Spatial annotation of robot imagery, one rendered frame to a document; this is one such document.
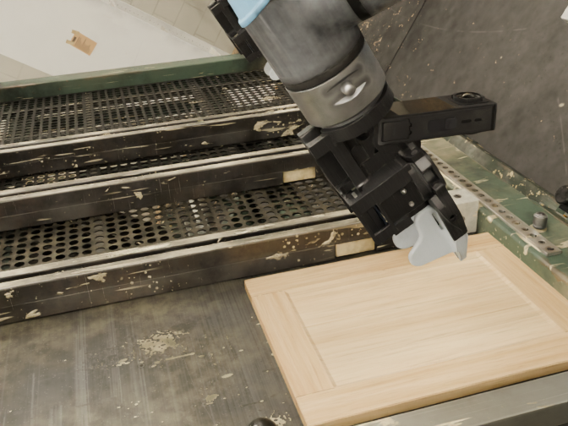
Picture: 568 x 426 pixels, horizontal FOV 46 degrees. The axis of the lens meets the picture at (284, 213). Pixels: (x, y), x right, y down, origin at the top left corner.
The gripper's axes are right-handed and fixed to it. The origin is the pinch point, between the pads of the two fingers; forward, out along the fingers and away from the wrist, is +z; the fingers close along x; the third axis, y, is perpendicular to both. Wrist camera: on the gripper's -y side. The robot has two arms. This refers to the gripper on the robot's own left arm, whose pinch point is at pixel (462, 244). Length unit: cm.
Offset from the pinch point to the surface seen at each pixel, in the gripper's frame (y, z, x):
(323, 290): 17, 26, -41
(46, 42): 89, 20, -413
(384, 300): 9.7, 30.8, -35.0
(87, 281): 49, 4, -52
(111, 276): 45, 6, -52
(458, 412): 10.3, 27.6, -5.8
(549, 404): 0.2, 33.4, -3.4
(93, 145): 47, 5, -119
